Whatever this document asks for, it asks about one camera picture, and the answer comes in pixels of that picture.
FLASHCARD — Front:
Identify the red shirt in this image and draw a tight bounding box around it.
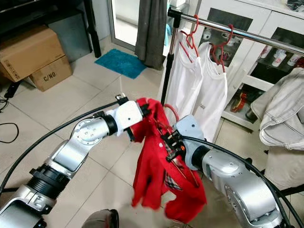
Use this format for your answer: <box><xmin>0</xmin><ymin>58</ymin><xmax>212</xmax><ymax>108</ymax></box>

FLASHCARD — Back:
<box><xmin>130</xmin><ymin>97</ymin><xmax>208</xmax><ymax>224</ymax></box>

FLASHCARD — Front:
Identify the white t-shirt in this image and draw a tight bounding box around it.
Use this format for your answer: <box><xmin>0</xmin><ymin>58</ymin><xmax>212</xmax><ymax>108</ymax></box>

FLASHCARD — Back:
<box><xmin>159</xmin><ymin>30</ymin><xmax>208</xmax><ymax>122</ymax></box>
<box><xmin>192</xmin><ymin>41</ymin><xmax>229</xmax><ymax>143</ymax></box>

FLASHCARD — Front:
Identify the teal floor mat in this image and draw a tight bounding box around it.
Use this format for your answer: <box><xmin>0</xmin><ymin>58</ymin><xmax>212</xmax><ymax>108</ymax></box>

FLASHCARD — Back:
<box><xmin>95</xmin><ymin>48</ymin><xmax>147</xmax><ymax>80</ymax></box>

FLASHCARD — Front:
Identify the red black shelf object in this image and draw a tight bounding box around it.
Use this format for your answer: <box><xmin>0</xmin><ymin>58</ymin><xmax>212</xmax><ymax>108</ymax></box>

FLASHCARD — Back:
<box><xmin>232</xmin><ymin>92</ymin><xmax>250</xmax><ymax>114</ymax></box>

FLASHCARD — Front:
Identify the grey robot foot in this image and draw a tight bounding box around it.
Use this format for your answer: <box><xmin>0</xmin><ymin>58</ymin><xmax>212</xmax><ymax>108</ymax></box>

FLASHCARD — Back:
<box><xmin>83</xmin><ymin>209</ymin><xmax>120</xmax><ymax>228</ymax></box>

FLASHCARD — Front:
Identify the grey curtain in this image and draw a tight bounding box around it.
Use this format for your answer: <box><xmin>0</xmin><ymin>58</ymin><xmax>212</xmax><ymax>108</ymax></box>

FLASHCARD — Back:
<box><xmin>133</xmin><ymin>0</ymin><xmax>170</xmax><ymax>71</ymax></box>

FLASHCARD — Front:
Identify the beige denim garment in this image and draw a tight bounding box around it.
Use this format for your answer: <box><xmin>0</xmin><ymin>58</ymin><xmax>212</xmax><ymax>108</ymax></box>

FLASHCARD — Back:
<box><xmin>249</xmin><ymin>66</ymin><xmax>304</xmax><ymax>153</ymax></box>

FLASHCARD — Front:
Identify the black power adapter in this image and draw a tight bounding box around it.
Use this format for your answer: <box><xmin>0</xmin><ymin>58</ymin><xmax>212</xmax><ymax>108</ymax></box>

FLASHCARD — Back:
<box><xmin>4</xmin><ymin>81</ymin><xmax>22</xmax><ymax>100</ymax></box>

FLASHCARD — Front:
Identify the steel clothes rack black stand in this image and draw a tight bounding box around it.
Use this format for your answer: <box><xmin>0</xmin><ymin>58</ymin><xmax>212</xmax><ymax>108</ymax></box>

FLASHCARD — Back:
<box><xmin>159</xmin><ymin>7</ymin><xmax>304</xmax><ymax>198</ymax></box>

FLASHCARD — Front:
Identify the large plain cardboard box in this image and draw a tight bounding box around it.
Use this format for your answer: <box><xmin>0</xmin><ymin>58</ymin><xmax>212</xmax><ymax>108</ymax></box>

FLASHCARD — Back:
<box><xmin>0</xmin><ymin>24</ymin><xmax>60</xmax><ymax>83</ymax></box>

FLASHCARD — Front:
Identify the black furniture unit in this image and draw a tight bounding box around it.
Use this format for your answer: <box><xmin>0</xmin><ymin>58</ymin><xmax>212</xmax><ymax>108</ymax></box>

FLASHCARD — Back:
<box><xmin>0</xmin><ymin>0</ymin><xmax>103</xmax><ymax>60</ymax></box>

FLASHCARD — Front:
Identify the white glass door cabinet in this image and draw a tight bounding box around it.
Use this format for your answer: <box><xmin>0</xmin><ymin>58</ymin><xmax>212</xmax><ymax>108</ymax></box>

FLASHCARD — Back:
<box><xmin>190</xmin><ymin>0</ymin><xmax>304</xmax><ymax>132</ymax></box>

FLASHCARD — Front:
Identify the dark grey bundled object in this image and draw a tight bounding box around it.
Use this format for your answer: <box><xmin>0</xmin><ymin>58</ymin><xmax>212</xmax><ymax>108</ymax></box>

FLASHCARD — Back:
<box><xmin>286</xmin><ymin>0</ymin><xmax>304</xmax><ymax>10</ymax></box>

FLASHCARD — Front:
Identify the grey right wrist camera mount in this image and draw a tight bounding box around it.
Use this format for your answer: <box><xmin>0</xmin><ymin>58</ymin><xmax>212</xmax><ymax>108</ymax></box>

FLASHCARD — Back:
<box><xmin>173</xmin><ymin>114</ymin><xmax>208</xmax><ymax>170</ymax></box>

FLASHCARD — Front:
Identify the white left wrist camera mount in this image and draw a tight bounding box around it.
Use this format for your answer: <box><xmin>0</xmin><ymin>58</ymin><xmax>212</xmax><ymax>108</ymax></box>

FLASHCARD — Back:
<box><xmin>114</xmin><ymin>99</ymin><xmax>146</xmax><ymax>132</ymax></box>

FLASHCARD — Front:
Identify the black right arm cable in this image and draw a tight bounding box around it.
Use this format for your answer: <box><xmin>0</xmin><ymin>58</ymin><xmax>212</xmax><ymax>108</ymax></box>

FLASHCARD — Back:
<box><xmin>180</xmin><ymin>135</ymin><xmax>304</xmax><ymax>225</ymax></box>

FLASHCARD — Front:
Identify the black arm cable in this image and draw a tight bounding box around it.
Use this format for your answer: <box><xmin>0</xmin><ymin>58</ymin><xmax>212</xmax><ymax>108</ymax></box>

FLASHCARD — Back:
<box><xmin>180</xmin><ymin>135</ymin><xmax>304</xmax><ymax>225</ymax></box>
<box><xmin>0</xmin><ymin>95</ymin><xmax>128</xmax><ymax>191</ymax></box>

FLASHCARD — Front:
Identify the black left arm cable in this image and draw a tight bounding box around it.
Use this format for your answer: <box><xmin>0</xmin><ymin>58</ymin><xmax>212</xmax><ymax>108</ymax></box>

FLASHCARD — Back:
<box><xmin>0</xmin><ymin>95</ymin><xmax>128</xmax><ymax>191</ymax></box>

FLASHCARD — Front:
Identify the black floor cable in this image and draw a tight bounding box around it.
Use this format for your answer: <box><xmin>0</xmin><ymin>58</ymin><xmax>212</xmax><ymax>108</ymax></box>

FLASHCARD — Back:
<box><xmin>0</xmin><ymin>122</ymin><xmax>20</xmax><ymax>143</ymax></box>

